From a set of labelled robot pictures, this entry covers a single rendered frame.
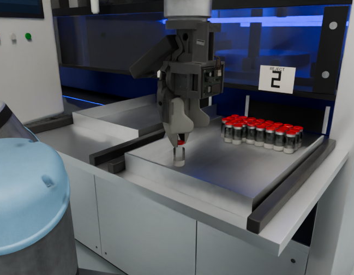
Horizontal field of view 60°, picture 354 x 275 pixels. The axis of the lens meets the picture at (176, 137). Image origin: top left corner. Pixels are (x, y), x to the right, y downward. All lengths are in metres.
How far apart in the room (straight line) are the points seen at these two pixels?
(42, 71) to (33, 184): 1.02
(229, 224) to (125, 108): 0.66
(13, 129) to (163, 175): 0.24
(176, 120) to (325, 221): 0.49
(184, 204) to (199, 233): 0.61
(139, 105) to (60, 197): 0.79
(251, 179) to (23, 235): 0.39
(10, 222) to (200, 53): 0.34
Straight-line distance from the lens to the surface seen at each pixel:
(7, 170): 0.31
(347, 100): 0.75
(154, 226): 1.23
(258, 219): 0.43
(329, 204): 0.84
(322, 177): 0.62
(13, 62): 1.22
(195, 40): 0.49
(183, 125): 0.52
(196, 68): 0.47
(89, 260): 1.79
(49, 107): 1.32
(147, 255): 1.36
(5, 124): 0.42
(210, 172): 0.58
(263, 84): 0.80
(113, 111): 1.00
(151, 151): 0.63
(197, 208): 0.48
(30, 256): 0.31
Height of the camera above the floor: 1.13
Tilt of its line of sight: 19 degrees down
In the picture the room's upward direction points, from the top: straight up
